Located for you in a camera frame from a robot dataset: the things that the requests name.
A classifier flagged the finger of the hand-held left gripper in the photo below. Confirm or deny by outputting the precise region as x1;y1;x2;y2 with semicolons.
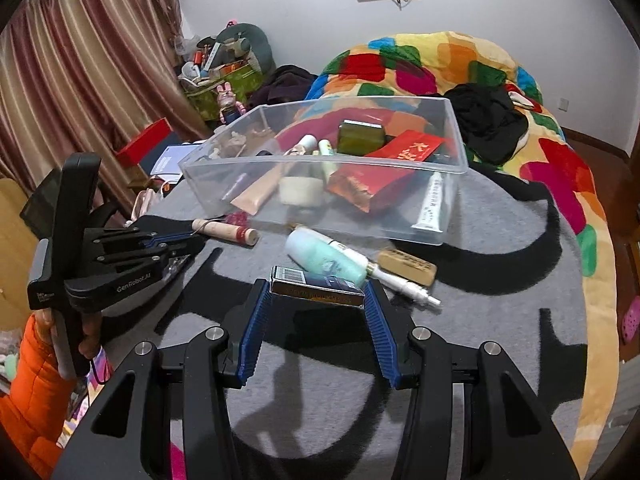
82;215;207;256
95;245;201;281

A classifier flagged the green basket of clutter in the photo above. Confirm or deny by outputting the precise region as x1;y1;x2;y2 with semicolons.
180;62;263;121

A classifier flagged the white ointment tube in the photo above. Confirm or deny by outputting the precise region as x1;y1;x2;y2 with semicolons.
411;171;457;233

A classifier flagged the red foil tea packet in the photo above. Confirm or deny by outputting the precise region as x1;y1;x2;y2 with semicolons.
327;130;447;213

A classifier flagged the white tape roll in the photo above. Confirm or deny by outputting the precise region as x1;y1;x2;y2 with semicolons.
279;175;323;207

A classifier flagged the mint green bottle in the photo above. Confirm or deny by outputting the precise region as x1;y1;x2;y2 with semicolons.
285;226;371;285

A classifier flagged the person's left forearm orange sleeve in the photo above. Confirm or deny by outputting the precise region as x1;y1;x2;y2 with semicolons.
0;312;83;478

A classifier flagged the dark green plastic bottle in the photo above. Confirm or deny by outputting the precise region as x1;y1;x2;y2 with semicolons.
337;119;388;155

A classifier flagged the pink clog shoe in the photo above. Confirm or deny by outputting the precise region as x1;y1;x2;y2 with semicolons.
620;295;640;346

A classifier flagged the white spray pen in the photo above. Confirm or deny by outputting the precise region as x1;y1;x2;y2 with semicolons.
367;259;443;312

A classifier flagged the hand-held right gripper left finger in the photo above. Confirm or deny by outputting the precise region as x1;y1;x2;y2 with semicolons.
50;277;275;480

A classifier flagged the clear plastic storage box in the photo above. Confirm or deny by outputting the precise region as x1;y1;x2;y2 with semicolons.
179;96;470;247

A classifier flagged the black clothing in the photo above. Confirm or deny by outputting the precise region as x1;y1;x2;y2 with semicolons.
442;82;530;166

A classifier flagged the grey neck pillow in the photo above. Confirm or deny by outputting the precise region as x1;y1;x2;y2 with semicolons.
216;23;276;73

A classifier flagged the light green tube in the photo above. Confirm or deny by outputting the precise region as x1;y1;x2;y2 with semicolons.
317;139;337;183

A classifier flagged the beige wooden block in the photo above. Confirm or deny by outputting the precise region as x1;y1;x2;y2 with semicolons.
376;248;437;286

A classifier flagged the wooden cylinder with red band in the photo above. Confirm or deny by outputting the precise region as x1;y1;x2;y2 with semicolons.
192;217;260;247

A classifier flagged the dark maroon cloth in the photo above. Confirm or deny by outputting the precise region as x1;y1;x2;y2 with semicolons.
247;65;318;108

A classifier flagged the blue and white notebook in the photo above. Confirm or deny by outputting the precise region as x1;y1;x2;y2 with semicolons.
150;144;206;178

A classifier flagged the small dark blue box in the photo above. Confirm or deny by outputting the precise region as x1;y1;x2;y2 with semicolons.
270;266;366;308

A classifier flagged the pink rabbit toy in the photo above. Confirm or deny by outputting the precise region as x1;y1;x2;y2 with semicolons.
215;81;247;123

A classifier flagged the red rectangular box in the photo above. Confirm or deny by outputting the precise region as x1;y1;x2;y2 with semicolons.
116;117;173;168

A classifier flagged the beige cosmetic tube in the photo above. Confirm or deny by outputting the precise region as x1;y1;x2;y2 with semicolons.
231;134;318;217

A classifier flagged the person's left hand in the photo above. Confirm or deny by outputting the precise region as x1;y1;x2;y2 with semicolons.
31;307;103;361

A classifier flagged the colourful patchwork blanket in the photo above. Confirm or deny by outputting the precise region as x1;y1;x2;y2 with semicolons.
305;31;618;461

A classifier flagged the striped pink beige curtain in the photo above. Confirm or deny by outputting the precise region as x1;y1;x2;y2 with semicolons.
0;0;211;211

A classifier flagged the pink pouch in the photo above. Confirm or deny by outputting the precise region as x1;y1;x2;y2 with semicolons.
131;187;163;221

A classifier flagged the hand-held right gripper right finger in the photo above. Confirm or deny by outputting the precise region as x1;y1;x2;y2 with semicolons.
363;279;581;480

